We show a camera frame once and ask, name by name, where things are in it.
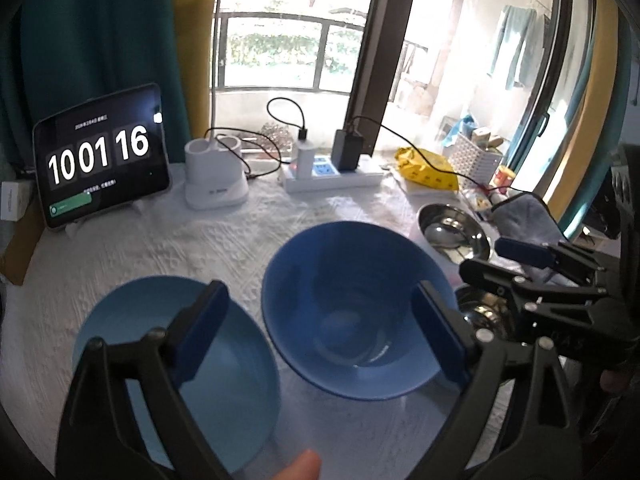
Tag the white charger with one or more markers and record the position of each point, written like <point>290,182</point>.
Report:
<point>306,157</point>

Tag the hanging light blue garment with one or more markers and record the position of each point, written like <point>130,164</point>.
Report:
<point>517,45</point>

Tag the dark blue bowl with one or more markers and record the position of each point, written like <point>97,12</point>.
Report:
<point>350,270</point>

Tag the yellow printed bag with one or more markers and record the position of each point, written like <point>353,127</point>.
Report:
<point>425,170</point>

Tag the red can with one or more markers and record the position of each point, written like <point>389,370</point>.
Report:
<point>504,176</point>

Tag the brown cardboard box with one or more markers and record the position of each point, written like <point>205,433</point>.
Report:
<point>20,250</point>

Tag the person's left hand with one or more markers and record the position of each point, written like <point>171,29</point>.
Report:
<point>300,467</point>

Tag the white perforated basket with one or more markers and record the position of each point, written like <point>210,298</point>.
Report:
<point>472,157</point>

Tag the person's right hand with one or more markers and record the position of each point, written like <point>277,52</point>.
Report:
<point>612,379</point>

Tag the white power strip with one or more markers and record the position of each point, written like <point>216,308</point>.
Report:
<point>350,178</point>

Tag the dark window frame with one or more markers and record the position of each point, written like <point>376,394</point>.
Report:
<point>382,35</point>

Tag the small white box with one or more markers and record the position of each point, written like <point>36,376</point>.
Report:
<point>14,200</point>

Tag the light blue plate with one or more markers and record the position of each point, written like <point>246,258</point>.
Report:
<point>240,385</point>

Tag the white textured tablecloth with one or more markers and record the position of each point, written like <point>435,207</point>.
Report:
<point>210,245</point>

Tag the white desk lamp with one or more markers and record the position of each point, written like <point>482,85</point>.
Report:
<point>215,185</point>

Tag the balcony railing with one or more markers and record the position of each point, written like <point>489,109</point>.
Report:
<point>320,55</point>

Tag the tablet showing clock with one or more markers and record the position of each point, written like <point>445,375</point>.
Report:
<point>100,155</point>

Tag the blue plastic bag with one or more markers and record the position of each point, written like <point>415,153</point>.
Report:
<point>462,127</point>

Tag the grey towel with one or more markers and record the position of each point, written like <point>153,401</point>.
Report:
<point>530,215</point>

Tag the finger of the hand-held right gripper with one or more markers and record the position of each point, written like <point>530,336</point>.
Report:
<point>522,252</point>
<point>500,280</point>

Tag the black charger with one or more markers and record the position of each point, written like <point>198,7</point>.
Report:
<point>347,152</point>

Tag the teal curtain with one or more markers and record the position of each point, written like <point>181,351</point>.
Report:
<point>624,60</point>
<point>100,35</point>

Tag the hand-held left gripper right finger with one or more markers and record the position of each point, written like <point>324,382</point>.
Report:
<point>442,340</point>

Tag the steel bowl pale blue outside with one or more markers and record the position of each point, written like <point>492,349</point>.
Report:
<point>482,312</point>

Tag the steel bowl pink outside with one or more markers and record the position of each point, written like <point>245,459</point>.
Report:
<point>450,232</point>

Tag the pale cardboard carton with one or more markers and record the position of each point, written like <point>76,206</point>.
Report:
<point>417,94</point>

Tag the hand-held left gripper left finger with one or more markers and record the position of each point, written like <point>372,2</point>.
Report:
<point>200,340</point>

